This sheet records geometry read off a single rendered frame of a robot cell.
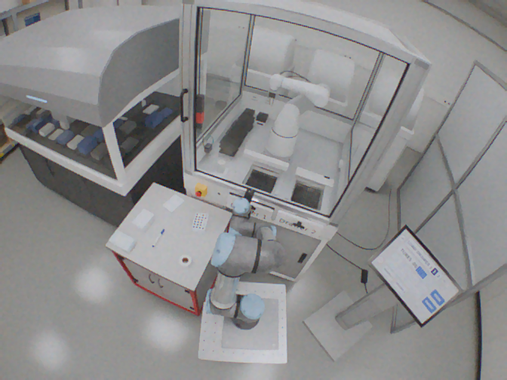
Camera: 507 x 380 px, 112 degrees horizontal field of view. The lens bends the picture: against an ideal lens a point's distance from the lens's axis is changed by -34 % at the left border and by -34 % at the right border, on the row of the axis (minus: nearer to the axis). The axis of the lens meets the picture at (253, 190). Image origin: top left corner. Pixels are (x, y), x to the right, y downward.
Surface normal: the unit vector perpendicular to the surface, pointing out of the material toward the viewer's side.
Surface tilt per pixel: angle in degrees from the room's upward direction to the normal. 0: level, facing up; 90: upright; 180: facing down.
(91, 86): 69
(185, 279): 0
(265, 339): 3
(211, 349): 0
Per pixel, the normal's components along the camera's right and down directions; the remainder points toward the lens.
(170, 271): 0.14, -0.66
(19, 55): -0.11, -0.06
